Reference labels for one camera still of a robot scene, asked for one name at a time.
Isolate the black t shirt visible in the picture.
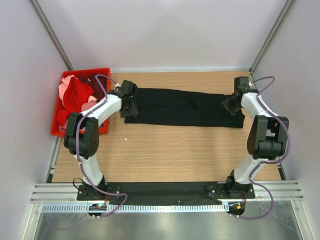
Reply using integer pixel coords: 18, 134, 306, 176
124, 88, 245, 129

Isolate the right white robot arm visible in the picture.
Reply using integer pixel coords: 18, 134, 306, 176
221, 76, 290, 199

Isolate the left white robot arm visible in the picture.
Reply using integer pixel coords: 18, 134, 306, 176
63, 80, 138, 201

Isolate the red plastic bin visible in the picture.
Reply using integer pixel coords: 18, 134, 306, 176
50, 68, 111, 137

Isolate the dark maroon t shirt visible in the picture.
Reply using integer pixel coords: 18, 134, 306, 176
77, 74, 108, 102

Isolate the pink t shirt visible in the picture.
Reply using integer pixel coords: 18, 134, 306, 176
58, 74, 101, 132

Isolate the red t shirt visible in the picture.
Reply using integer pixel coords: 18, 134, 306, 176
55, 77, 95, 126

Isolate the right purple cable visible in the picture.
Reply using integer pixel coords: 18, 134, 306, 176
229, 76, 292, 221

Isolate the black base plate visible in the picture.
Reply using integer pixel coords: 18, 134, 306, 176
76, 181, 256, 206

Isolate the right aluminium corner post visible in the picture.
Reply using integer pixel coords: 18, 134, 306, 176
249, 0, 296, 74

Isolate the aluminium corner post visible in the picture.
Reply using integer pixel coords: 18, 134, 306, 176
249, 0, 296, 74
29, 0, 74, 71

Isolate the aluminium frame rail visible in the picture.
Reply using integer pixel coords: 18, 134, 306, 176
30, 181, 303, 206

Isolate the left aluminium corner post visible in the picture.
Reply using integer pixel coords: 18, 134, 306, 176
29, 0, 74, 71

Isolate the slotted cable duct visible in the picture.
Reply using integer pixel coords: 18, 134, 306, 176
41, 203, 229, 214

